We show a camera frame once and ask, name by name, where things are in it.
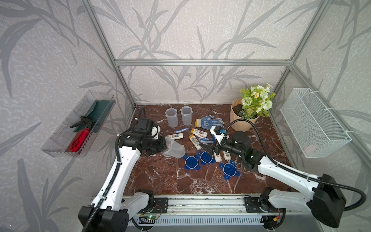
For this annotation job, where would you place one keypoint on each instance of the clear container blue lid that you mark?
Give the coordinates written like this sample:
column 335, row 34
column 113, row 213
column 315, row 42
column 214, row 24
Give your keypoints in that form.
column 172, row 117
column 186, row 113
column 173, row 148

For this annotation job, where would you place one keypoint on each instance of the beige ribbed flower pot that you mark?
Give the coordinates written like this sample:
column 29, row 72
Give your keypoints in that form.
column 236, row 108

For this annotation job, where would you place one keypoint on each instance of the blue dotted work glove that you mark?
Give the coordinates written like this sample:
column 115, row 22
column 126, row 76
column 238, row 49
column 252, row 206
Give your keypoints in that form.
column 208, row 122

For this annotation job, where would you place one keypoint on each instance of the red spray bottle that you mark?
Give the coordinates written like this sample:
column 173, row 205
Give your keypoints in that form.
column 82, row 135

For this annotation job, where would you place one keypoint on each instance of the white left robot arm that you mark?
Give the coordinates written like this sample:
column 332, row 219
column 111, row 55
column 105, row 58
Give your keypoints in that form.
column 116, row 179

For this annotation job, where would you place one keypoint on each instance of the aluminium frame post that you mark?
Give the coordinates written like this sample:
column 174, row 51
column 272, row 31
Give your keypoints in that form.
column 94, row 20

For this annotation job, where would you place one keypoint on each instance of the green white artificial flowers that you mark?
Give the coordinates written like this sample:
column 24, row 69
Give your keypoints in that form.
column 256, row 101

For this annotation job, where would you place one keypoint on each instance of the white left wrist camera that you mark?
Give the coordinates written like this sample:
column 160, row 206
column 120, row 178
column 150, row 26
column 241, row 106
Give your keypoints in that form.
column 155, row 132

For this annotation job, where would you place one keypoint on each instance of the clear container blue lid front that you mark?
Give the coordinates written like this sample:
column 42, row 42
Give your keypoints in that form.
column 173, row 148

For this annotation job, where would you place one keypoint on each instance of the white wire mesh basket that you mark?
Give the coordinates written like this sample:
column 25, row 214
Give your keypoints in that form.
column 315, row 128

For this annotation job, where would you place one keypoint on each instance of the white shampoo bottle yellow cap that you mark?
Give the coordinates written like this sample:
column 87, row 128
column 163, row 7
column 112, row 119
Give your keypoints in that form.
column 217, row 157

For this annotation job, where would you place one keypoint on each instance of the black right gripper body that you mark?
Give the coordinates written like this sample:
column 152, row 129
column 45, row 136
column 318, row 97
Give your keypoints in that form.
column 228, row 146

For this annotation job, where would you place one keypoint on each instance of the green mat in tray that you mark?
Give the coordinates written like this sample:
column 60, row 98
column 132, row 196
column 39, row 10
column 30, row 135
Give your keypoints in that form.
column 98, row 112

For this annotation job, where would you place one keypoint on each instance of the clear plastic wall tray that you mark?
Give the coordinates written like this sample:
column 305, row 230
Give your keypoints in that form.
column 57, row 144

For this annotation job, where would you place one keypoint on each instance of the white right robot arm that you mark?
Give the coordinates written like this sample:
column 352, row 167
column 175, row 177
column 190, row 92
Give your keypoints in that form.
column 321, row 196

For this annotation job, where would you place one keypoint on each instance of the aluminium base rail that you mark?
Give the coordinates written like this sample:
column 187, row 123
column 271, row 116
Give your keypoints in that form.
column 192, row 210

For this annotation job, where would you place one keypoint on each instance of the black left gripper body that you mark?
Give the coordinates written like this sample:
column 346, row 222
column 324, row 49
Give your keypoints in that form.
column 155, row 145

